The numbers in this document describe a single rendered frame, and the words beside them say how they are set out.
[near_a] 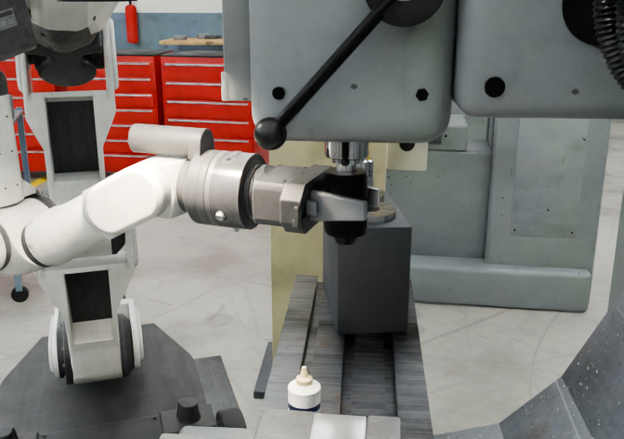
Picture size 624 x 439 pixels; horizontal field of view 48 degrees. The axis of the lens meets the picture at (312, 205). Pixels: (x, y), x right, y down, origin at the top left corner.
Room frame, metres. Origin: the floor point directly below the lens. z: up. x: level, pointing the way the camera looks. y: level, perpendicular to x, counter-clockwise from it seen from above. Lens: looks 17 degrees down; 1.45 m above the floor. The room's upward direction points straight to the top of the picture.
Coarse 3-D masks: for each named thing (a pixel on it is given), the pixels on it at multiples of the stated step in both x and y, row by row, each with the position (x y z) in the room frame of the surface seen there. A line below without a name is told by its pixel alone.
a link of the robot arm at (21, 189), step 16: (0, 96) 0.91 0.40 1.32; (0, 112) 0.91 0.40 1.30; (0, 128) 0.90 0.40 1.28; (0, 144) 0.90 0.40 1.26; (16, 144) 0.93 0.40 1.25; (0, 160) 0.89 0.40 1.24; (16, 160) 0.92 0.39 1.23; (0, 176) 0.89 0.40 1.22; (16, 176) 0.91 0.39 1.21; (0, 192) 0.89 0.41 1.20; (16, 192) 0.91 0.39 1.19; (32, 192) 0.95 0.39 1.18; (0, 224) 0.86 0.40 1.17; (0, 240) 0.84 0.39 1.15; (0, 256) 0.84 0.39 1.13
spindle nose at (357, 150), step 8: (328, 144) 0.73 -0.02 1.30; (336, 144) 0.72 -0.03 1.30; (352, 144) 0.72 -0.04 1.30; (360, 144) 0.73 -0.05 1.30; (368, 144) 0.74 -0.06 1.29; (328, 152) 0.73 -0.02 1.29; (336, 152) 0.72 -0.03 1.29; (352, 152) 0.72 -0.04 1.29; (360, 152) 0.73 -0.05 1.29; (368, 152) 0.74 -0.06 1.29; (352, 160) 0.72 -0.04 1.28
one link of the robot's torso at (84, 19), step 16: (32, 0) 1.00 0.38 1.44; (48, 0) 0.99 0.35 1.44; (32, 16) 1.02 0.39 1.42; (48, 16) 1.01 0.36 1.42; (64, 16) 1.03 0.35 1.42; (80, 16) 1.04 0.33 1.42; (96, 16) 1.09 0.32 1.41; (48, 32) 1.10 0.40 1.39; (64, 32) 1.11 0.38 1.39; (80, 32) 1.14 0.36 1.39; (96, 32) 1.20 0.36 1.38; (48, 48) 1.17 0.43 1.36; (64, 48) 1.17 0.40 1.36
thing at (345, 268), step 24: (384, 192) 1.27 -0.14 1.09; (384, 216) 1.09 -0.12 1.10; (360, 240) 1.06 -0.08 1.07; (384, 240) 1.07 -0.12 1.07; (408, 240) 1.07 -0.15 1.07; (336, 264) 1.07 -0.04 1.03; (360, 264) 1.07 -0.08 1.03; (384, 264) 1.07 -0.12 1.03; (408, 264) 1.07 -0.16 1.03; (336, 288) 1.07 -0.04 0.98; (360, 288) 1.07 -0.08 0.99; (384, 288) 1.07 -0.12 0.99; (408, 288) 1.07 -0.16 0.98; (336, 312) 1.07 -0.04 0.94; (360, 312) 1.07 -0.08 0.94; (384, 312) 1.07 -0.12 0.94; (408, 312) 1.07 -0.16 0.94
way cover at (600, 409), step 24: (600, 336) 0.86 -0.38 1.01; (576, 360) 0.87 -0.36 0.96; (600, 360) 0.82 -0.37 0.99; (552, 384) 0.88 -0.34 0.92; (576, 384) 0.84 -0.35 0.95; (600, 384) 0.79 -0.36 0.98; (528, 408) 0.87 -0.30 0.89; (552, 408) 0.83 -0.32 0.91; (576, 408) 0.80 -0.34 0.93; (600, 408) 0.76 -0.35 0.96; (456, 432) 0.89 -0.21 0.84; (480, 432) 0.88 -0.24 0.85; (504, 432) 0.86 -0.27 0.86; (528, 432) 0.83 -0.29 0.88; (552, 432) 0.79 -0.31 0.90; (576, 432) 0.76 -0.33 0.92; (600, 432) 0.73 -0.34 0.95
